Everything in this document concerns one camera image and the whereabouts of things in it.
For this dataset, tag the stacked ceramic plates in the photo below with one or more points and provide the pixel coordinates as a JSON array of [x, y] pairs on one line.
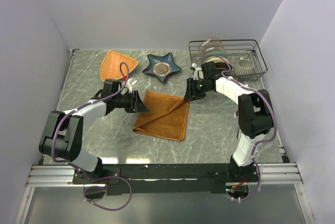
[[220, 59]]

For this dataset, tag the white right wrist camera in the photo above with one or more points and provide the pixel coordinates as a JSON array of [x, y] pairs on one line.
[[197, 72]]

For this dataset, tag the aluminium frame rail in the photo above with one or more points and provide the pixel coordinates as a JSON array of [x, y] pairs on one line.
[[62, 175]]

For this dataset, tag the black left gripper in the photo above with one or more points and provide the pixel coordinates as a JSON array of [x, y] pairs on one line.
[[136, 104]]

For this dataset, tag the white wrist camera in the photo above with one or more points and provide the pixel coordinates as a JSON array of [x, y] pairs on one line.
[[197, 72], [130, 83]]

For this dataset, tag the blue star-shaped dish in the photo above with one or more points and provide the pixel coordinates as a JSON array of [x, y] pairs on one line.
[[161, 66]]

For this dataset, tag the clear glass jar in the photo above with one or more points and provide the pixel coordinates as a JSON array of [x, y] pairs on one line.
[[213, 44]]

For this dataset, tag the silver spoon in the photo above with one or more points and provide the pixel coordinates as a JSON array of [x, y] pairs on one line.
[[235, 116]]

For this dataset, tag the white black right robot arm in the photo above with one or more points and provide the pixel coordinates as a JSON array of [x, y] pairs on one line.
[[256, 118]]

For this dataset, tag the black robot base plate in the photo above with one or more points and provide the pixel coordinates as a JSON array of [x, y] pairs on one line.
[[168, 178]]

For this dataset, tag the orange cloth napkin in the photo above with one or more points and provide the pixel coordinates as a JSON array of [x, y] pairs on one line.
[[167, 117]]

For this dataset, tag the black wire dish rack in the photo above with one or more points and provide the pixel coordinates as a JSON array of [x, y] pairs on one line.
[[236, 49]]

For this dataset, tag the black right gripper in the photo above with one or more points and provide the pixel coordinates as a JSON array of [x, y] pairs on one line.
[[190, 88]]

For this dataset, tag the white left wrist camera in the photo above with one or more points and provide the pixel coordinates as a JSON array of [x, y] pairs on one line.
[[130, 83]]

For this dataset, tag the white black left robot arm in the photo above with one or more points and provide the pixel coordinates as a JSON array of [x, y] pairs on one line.
[[62, 136]]

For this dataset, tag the striped ceramic mug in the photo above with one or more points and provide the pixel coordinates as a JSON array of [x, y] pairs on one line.
[[243, 67]]

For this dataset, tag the orange woven triangular tray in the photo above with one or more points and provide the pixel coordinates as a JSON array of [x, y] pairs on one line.
[[110, 67]]

